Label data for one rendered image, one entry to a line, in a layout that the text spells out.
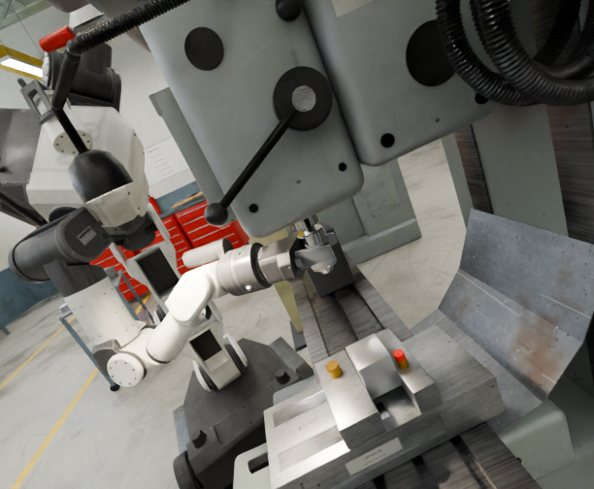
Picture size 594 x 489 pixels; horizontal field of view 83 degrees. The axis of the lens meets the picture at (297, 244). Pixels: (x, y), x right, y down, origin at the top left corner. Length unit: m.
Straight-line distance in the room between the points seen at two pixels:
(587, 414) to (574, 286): 0.30
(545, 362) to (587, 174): 0.30
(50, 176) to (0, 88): 10.47
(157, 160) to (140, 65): 2.27
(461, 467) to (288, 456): 0.24
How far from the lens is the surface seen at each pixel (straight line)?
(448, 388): 0.57
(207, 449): 1.36
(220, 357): 1.43
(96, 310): 0.80
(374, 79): 0.45
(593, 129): 0.58
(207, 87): 0.45
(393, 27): 0.47
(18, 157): 0.93
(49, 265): 0.82
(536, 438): 0.73
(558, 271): 0.69
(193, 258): 0.67
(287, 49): 0.46
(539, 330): 0.72
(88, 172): 0.53
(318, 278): 1.01
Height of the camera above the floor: 1.43
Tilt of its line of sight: 18 degrees down
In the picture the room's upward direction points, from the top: 25 degrees counter-clockwise
